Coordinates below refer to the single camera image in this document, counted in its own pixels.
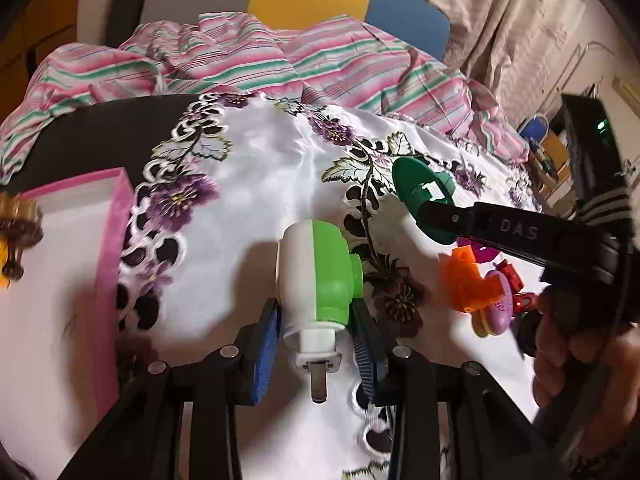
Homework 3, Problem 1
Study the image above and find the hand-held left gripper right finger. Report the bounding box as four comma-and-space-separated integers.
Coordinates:
350, 297, 566, 480

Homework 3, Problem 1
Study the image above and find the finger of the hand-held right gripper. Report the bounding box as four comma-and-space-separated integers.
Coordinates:
416, 201, 482, 242

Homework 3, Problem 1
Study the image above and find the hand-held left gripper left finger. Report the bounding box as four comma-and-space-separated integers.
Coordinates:
57, 297, 283, 480

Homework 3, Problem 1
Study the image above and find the magenta plastic cup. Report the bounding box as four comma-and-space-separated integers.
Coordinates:
469, 241, 497, 264

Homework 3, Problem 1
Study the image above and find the green plastic cup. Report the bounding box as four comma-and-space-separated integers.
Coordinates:
391, 156, 458, 246

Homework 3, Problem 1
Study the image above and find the orange plastic toy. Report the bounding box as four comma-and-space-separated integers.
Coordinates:
439, 245, 502, 314

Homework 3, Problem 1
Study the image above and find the red lipstick tube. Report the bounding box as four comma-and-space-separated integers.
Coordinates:
495, 259, 524, 292

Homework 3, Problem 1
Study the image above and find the green white plug-in device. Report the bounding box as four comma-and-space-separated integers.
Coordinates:
276, 220, 364, 403

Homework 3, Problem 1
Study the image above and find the purple yellow oval case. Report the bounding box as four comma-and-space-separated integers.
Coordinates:
472, 270, 514, 337

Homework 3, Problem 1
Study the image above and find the pink rimmed tray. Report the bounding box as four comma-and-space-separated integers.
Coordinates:
0, 167, 136, 461

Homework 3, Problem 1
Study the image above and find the person's right hand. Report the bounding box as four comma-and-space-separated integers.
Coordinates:
532, 285, 640, 411

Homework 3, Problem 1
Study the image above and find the blue round object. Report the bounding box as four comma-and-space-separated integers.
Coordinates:
519, 114, 551, 142

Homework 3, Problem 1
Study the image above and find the white air conditioner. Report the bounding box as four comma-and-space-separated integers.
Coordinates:
614, 76, 640, 108

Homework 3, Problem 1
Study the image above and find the white embroidered floral tablecloth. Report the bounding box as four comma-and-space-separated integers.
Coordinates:
117, 91, 546, 480

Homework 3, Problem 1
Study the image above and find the pink green striped blanket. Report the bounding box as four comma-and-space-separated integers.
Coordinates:
0, 12, 531, 186

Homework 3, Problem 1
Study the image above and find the beige curtain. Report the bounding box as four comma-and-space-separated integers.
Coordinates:
400, 0, 616, 126

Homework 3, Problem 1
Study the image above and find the blue headboard panel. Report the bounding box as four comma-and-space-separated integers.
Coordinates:
365, 0, 451, 61

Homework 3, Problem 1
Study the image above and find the dark brown mushroom toy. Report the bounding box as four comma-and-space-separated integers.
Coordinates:
0, 192, 45, 281

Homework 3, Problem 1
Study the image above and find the wooden cabinet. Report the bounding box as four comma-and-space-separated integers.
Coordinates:
0, 0, 86, 91

